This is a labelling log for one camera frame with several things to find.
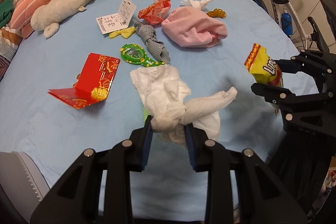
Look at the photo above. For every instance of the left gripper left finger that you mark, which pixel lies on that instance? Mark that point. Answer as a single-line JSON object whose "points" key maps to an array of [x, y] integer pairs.
{"points": [[96, 187]]}

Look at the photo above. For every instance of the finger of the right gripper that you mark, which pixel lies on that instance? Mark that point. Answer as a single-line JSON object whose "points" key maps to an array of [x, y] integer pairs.
{"points": [[283, 98], [289, 66]]}

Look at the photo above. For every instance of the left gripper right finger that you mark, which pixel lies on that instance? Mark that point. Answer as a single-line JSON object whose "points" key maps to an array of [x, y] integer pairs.
{"points": [[262, 197]]}

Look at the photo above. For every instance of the yellow snack packet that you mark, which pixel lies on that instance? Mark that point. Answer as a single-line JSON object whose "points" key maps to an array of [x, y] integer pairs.
{"points": [[264, 69]]}

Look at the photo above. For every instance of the pink cloth hat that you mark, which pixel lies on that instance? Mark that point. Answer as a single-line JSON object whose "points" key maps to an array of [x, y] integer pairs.
{"points": [[193, 28]]}

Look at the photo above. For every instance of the large white tissue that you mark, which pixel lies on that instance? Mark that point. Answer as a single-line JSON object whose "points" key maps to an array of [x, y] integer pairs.
{"points": [[163, 93]]}

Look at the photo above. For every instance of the green toy watch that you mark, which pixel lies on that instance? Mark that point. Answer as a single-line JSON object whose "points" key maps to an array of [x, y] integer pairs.
{"points": [[136, 55]]}

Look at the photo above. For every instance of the light blue bed sheet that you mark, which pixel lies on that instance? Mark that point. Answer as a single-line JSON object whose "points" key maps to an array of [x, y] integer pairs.
{"points": [[54, 134]]}

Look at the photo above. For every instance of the small white knotted tissue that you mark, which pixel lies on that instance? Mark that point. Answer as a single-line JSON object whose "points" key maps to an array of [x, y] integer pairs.
{"points": [[201, 5]]}

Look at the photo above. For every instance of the green paper scrap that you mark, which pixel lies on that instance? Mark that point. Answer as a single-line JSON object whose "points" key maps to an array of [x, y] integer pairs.
{"points": [[145, 114]]}

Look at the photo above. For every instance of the red gold envelope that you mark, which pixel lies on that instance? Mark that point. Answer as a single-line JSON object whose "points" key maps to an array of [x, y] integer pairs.
{"points": [[93, 84]]}

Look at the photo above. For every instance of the grey knotted mesh cloth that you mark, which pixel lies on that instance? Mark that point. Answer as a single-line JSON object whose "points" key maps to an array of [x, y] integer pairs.
{"points": [[148, 35]]}

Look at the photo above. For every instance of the orange crumpled plastic wrapper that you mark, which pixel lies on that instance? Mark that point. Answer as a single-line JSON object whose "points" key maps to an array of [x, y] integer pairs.
{"points": [[156, 12]]}

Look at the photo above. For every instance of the yellow bow tie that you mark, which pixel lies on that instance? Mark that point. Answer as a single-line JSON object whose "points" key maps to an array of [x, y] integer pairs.
{"points": [[125, 33]]}

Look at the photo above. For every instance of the striped folded clothes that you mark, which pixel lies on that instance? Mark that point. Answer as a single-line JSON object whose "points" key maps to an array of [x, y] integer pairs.
{"points": [[9, 44]]}

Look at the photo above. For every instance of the white instruction leaflet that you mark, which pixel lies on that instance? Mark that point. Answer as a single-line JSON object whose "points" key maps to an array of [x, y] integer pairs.
{"points": [[119, 20]]}

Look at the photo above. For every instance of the white plush seal toy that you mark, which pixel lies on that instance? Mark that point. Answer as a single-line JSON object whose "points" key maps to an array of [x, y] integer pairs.
{"points": [[47, 18]]}

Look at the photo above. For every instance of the green garment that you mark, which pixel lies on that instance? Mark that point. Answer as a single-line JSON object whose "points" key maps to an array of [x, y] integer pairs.
{"points": [[6, 12]]}

